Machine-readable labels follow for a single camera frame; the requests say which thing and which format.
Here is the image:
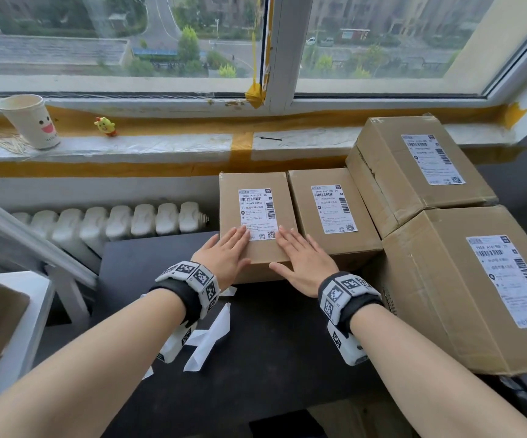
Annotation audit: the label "white radiator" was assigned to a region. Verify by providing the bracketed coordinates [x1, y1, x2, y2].
[11, 201, 210, 274]

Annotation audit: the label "white window frame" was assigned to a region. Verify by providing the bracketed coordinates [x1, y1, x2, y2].
[0, 0, 527, 117]

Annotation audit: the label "small yellow green toy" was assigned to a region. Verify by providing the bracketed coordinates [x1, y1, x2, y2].
[94, 116, 119, 137]

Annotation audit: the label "person's right forearm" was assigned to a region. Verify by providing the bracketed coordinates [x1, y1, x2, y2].
[350, 304, 527, 438]

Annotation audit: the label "black marker wrist strap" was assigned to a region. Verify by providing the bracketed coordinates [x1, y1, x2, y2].
[317, 271, 385, 336]
[149, 261, 222, 328]

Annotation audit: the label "large brown cardboard box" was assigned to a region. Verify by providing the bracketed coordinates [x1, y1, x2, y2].
[380, 204, 527, 377]

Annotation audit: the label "person's right hand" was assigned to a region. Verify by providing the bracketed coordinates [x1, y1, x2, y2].
[268, 225, 341, 299]

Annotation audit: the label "paper cup with face print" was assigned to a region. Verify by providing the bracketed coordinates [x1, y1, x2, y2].
[0, 94, 61, 150]

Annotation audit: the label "grey metal shelf rack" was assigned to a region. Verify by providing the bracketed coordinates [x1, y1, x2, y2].
[0, 186, 99, 415]

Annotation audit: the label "person's left hand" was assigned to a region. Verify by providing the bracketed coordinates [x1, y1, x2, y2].
[191, 225, 253, 291]

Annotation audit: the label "person's left forearm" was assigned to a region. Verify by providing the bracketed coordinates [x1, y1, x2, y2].
[0, 288, 187, 438]

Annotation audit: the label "slim brown cardboard box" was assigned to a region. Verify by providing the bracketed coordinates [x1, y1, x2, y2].
[218, 172, 300, 286]
[345, 115, 500, 240]
[287, 167, 385, 272]

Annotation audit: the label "person's black trousers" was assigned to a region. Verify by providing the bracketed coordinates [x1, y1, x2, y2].
[248, 408, 328, 438]

